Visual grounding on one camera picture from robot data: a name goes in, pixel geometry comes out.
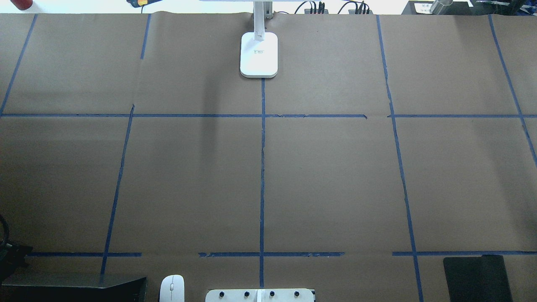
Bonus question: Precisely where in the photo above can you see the white computer mouse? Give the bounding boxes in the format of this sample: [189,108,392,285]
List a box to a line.
[159,275,185,302]

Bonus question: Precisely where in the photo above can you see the black mouse pad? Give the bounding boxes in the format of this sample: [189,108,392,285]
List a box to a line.
[443,255,513,302]

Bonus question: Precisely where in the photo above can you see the grey laptop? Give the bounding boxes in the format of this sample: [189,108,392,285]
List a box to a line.
[1,273,147,302]

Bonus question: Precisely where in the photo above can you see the white desk lamp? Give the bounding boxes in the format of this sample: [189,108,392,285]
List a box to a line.
[239,0,279,79]

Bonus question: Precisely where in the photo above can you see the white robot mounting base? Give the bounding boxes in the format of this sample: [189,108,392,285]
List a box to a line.
[205,288,316,302]

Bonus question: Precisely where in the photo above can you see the yellow black tool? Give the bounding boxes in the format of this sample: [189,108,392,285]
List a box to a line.
[126,0,161,8]

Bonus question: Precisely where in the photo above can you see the silver metal cylinder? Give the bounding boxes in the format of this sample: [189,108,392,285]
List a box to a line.
[429,0,454,15]

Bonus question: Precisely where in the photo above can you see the red object at table edge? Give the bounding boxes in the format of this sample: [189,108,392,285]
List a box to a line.
[11,0,34,11]

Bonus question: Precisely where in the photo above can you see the black cables and plugs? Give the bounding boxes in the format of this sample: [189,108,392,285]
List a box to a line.
[294,0,372,16]

